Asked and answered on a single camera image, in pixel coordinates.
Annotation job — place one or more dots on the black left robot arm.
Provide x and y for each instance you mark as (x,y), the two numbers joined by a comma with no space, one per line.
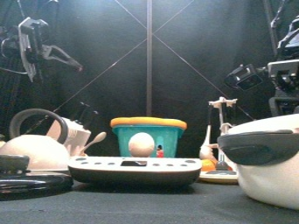
(8,43)

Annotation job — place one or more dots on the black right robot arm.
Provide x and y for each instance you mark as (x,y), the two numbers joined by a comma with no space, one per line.
(287,35)

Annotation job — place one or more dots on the white utensil rack stand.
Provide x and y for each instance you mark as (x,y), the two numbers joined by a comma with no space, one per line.
(224,116)

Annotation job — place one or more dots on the beige hanging ladle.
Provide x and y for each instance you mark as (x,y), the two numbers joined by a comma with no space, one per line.
(207,150)

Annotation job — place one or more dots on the black-headed hanging utensil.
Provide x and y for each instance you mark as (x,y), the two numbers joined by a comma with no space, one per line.
(221,165)

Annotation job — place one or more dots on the white toy knife block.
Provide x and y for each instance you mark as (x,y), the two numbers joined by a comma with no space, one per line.
(73,137)

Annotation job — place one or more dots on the orange toy fruit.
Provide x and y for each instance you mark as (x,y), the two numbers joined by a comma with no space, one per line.
(207,165)

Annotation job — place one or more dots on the wooden spoon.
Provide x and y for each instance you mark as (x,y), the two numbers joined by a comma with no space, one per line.
(95,140)

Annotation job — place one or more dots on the teal basket with orange rim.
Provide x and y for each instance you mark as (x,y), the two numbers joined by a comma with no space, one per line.
(167,137)

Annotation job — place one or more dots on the wooden egg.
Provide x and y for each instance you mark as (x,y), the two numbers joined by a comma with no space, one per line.
(141,144)

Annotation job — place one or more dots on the black round pot lid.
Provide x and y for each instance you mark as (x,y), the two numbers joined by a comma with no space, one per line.
(26,182)

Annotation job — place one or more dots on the white and black toy appliance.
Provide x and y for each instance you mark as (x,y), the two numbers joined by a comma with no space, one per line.
(135,172)

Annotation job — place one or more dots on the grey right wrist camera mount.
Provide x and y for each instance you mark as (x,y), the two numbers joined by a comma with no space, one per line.
(284,71)

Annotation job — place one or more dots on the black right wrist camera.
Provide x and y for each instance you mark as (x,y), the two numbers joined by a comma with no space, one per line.
(243,77)

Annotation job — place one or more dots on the vertical metal frame pole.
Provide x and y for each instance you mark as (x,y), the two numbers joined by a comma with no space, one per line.
(149,58)

